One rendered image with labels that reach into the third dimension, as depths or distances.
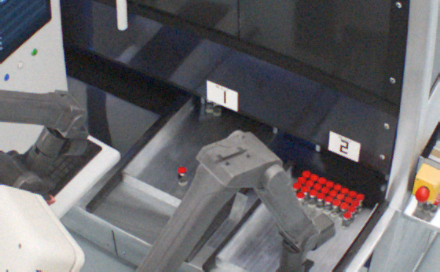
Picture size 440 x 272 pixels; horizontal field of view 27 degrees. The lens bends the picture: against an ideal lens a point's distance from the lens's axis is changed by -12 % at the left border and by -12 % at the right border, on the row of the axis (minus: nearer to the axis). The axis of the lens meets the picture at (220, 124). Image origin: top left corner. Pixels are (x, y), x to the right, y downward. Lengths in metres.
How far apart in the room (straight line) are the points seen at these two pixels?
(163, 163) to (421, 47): 0.81
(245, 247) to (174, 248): 0.69
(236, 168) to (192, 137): 0.99
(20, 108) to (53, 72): 0.84
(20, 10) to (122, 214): 0.59
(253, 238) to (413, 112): 0.50
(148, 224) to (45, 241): 0.70
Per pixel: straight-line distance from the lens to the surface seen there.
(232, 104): 2.47
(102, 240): 3.32
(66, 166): 2.60
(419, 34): 2.04
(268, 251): 2.31
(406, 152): 2.27
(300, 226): 1.92
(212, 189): 1.59
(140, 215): 2.39
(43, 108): 1.87
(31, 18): 2.46
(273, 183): 1.64
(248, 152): 1.62
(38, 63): 2.57
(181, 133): 2.58
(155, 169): 2.49
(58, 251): 1.73
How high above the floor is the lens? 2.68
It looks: 44 degrees down
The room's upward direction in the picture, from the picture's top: 1 degrees counter-clockwise
